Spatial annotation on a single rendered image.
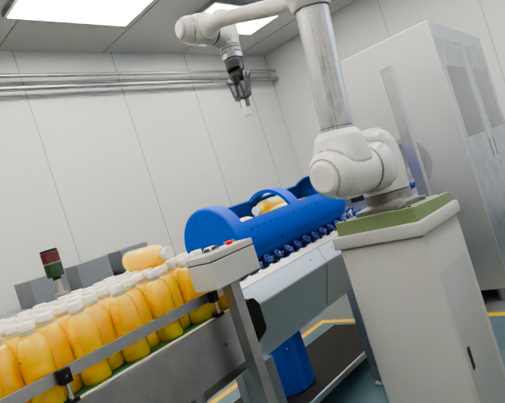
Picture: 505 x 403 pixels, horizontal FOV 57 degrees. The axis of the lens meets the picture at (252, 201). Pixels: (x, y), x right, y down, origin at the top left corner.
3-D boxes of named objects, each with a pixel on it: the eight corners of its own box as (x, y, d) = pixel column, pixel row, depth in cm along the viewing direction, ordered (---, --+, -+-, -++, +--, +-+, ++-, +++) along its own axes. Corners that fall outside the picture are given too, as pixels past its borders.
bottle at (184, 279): (216, 317, 143) (197, 259, 143) (195, 325, 140) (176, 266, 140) (208, 314, 149) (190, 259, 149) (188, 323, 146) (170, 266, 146)
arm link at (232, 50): (228, 41, 186) (232, 56, 186) (244, 43, 192) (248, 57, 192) (214, 51, 192) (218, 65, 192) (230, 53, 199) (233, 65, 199)
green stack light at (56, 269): (69, 272, 167) (64, 259, 167) (52, 277, 162) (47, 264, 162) (60, 274, 171) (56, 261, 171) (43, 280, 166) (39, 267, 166)
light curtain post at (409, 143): (479, 344, 270) (391, 65, 268) (477, 349, 265) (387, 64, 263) (469, 345, 274) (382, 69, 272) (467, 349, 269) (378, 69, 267)
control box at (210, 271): (260, 267, 144) (251, 236, 144) (219, 289, 129) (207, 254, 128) (238, 272, 150) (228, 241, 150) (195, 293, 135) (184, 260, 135)
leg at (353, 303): (387, 381, 261) (354, 275, 260) (383, 386, 256) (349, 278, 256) (378, 381, 264) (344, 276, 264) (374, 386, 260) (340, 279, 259)
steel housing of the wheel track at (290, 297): (440, 225, 330) (426, 178, 330) (263, 371, 162) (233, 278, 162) (403, 232, 348) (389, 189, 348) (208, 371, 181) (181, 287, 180)
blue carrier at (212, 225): (355, 215, 235) (331, 164, 237) (250, 269, 167) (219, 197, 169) (311, 233, 252) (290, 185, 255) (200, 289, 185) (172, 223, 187)
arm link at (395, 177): (419, 182, 157) (401, 120, 157) (392, 192, 144) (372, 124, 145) (378, 193, 168) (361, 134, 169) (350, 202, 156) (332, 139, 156)
